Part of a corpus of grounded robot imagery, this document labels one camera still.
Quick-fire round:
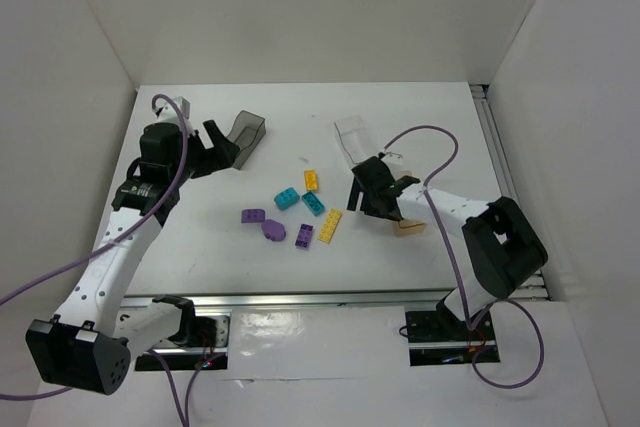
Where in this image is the dark purple lego plate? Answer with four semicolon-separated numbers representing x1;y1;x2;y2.
295;224;314;250

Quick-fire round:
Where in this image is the dark smoky plastic container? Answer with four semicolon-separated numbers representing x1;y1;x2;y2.
227;110;266;170

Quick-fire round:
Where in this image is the orange tinted plastic container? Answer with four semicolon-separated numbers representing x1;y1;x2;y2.
392;169;429;238

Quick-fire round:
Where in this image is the long yellow lego plate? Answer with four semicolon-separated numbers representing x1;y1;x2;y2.
317;209;342;244

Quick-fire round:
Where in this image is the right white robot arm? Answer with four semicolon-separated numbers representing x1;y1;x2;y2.
347;156;548;342

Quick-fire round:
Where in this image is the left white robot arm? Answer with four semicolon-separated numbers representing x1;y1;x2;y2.
25;94;240;395

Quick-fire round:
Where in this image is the clear plastic container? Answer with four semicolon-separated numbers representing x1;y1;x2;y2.
333;115;404;169

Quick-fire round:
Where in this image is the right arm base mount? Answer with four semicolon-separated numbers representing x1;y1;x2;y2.
398;311;500;367

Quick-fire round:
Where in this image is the purple rounded lego brick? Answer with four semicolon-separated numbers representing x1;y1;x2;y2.
241;208;266;224

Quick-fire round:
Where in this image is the purple oval lego brick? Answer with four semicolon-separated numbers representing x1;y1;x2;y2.
261;219;287;242

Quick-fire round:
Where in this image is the small yellow lego brick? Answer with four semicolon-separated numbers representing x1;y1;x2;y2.
303;170;319;192

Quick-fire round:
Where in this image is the purple cable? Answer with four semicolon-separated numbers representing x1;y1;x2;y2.
382;125;545;389
0;94;214;426

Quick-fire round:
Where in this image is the teal rounded lego brick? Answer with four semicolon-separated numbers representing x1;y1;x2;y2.
274;187;300;211

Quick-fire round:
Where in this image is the teal rectangular lego brick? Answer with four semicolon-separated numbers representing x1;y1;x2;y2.
301;191;325;217

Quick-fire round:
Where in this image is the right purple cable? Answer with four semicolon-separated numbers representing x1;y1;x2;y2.
382;125;545;389

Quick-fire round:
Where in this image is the aluminium rail frame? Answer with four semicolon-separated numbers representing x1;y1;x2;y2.
79;82;551;311

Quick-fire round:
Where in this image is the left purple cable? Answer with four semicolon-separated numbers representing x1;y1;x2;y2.
0;94;214;426

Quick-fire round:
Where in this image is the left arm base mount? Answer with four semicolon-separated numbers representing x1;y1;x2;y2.
152;313;231;372

